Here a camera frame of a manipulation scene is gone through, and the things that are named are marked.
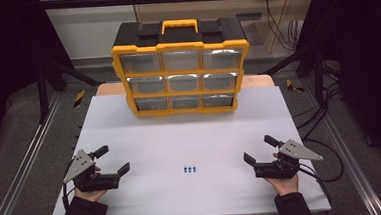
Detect grid of clear drawers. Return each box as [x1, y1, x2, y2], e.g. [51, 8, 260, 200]
[119, 47, 240, 114]

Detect hanging black cables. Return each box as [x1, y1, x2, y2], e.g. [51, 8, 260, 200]
[265, 0, 301, 54]

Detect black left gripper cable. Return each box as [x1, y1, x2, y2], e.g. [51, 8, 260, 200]
[60, 161, 79, 211]

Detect black metal stand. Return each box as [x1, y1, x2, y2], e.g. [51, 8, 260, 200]
[34, 56, 105, 125]
[261, 43, 328, 112]

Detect clear plastic organizer bin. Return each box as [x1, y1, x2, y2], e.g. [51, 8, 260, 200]
[202, 47, 245, 71]

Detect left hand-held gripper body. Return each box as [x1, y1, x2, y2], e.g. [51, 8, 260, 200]
[60, 147, 122, 194]

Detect person's left hand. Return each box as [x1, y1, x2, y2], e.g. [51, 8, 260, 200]
[73, 185, 110, 205]

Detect yellow black organizer cabinet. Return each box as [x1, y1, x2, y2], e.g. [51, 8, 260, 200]
[108, 15, 255, 120]

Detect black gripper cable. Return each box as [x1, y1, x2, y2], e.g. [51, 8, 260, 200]
[296, 160, 334, 209]
[60, 161, 79, 211]

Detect black curtain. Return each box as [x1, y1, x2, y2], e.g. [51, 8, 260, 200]
[0, 0, 79, 160]
[291, 0, 381, 185]

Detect aluminium floor rail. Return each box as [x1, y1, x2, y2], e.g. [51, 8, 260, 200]
[301, 75, 381, 215]
[0, 91, 69, 215]

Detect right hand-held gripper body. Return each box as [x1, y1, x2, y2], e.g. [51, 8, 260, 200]
[252, 136, 326, 182]

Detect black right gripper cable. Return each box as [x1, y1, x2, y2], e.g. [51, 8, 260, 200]
[296, 160, 334, 209]

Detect yellow black hazard tape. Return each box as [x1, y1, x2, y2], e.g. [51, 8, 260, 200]
[285, 78, 306, 95]
[72, 90, 87, 109]

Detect black floor cable loop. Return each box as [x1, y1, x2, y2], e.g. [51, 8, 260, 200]
[302, 135, 347, 185]

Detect person's right hand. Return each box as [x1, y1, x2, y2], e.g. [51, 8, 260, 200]
[264, 173, 301, 198]

